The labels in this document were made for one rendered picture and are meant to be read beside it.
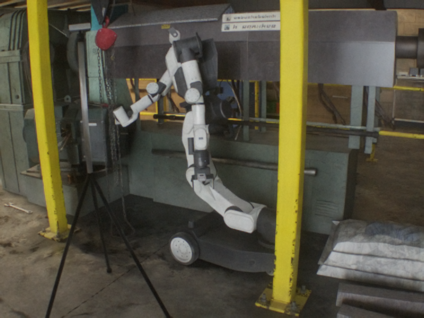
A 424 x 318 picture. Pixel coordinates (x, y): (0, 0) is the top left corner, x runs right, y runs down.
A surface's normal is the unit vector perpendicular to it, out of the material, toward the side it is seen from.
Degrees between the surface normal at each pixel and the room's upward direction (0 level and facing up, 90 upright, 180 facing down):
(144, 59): 90
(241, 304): 0
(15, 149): 90
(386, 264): 66
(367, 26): 78
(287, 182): 90
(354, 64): 90
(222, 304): 0
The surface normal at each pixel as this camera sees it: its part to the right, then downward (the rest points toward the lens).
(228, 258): -0.57, 0.22
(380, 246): -0.33, -0.15
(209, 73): 0.12, 0.05
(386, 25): -0.47, 0.03
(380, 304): -0.37, 0.24
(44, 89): 0.88, 0.11
